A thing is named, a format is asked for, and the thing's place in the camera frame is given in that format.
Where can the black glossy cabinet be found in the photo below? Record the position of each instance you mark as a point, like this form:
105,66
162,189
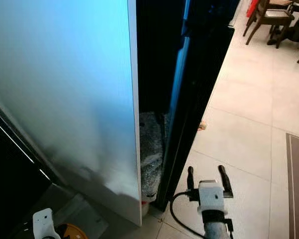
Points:
10,189

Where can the fridge door with shelf bins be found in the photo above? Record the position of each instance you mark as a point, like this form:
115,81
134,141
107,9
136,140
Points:
197,89

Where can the pale glass fridge door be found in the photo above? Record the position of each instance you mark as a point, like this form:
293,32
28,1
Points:
60,74

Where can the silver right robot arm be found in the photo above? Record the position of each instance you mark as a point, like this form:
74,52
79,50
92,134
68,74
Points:
215,230

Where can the orange lidded plastic bowl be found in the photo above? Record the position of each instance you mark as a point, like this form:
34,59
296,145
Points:
74,232

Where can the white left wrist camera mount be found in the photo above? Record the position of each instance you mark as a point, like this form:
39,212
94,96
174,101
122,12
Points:
44,224

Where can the clear bubble wrap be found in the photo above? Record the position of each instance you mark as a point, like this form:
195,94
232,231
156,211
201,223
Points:
152,159

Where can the small brown floor scrap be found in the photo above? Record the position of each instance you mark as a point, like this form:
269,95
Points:
202,126

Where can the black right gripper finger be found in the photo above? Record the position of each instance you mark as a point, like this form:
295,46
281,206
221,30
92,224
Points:
190,178
225,180

